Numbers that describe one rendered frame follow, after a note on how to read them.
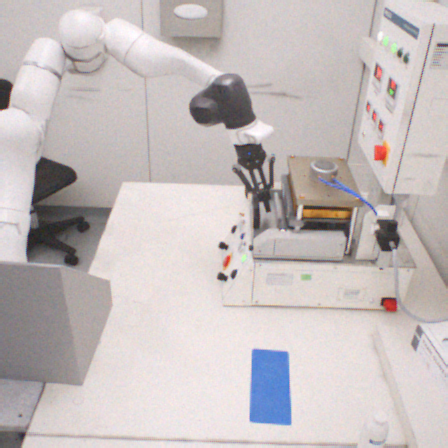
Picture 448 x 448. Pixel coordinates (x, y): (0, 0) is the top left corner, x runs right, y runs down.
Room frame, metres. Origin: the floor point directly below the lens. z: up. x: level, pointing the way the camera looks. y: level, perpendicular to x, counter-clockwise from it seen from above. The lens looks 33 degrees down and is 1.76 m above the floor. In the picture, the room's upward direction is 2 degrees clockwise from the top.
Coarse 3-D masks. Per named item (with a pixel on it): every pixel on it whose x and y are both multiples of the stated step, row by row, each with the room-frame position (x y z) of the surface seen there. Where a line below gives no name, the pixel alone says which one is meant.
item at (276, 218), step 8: (272, 200) 1.36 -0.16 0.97; (280, 200) 1.36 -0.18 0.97; (264, 208) 1.31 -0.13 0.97; (272, 208) 1.31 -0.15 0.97; (280, 208) 1.25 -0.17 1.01; (264, 216) 1.26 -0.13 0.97; (272, 216) 1.27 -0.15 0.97; (280, 216) 1.20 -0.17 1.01; (264, 224) 1.22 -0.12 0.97; (272, 224) 1.22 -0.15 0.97; (280, 224) 1.20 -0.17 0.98; (256, 232) 1.18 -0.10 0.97
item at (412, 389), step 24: (384, 336) 0.96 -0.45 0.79; (408, 336) 0.96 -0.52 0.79; (384, 360) 0.89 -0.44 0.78; (408, 360) 0.87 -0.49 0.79; (408, 384) 0.80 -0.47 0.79; (432, 384) 0.80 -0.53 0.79; (408, 408) 0.73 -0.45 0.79; (432, 408) 0.73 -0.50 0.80; (408, 432) 0.68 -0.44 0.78; (432, 432) 0.67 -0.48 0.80
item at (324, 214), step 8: (288, 176) 1.36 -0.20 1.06; (296, 208) 1.17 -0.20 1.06; (304, 208) 1.17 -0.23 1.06; (312, 208) 1.17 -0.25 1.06; (320, 208) 1.17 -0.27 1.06; (328, 208) 1.18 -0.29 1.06; (336, 208) 1.18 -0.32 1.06; (344, 208) 1.18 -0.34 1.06; (352, 208) 1.18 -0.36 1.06; (304, 216) 1.17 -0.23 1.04; (312, 216) 1.17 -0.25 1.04; (320, 216) 1.17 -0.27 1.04; (328, 216) 1.17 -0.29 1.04; (336, 216) 1.15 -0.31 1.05; (344, 216) 1.17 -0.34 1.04
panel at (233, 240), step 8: (248, 208) 1.39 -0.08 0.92; (240, 216) 1.41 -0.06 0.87; (248, 216) 1.34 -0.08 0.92; (248, 224) 1.30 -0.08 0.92; (240, 232) 1.32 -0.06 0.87; (248, 232) 1.25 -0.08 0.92; (232, 240) 1.35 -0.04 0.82; (240, 240) 1.28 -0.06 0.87; (248, 240) 1.21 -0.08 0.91; (232, 248) 1.30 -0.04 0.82; (248, 248) 1.18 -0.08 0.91; (224, 256) 1.33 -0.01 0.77; (232, 256) 1.26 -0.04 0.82; (240, 256) 1.20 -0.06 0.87; (248, 256) 1.14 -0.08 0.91; (232, 264) 1.22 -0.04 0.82; (240, 264) 1.16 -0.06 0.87; (224, 272) 1.24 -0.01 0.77; (240, 272) 1.12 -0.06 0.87; (224, 280) 1.20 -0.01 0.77; (232, 280) 1.14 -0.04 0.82; (224, 288) 1.16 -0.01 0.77; (224, 296) 1.12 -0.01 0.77
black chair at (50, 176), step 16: (0, 80) 2.59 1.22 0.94; (0, 96) 2.53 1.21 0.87; (48, 160) 2.54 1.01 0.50; (48, 176) 2.35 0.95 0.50; (64, 176) 2.38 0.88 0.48; (48, 192) 2.24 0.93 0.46; (32, 208) 2.37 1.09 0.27; (32, 224) 2.36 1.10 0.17; (48, 224) 2.44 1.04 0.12; (64, 224) 2.48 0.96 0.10; (80, 224) 2.55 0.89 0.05; (32, 240) 2.30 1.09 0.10; (48, 240) 2.30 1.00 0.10
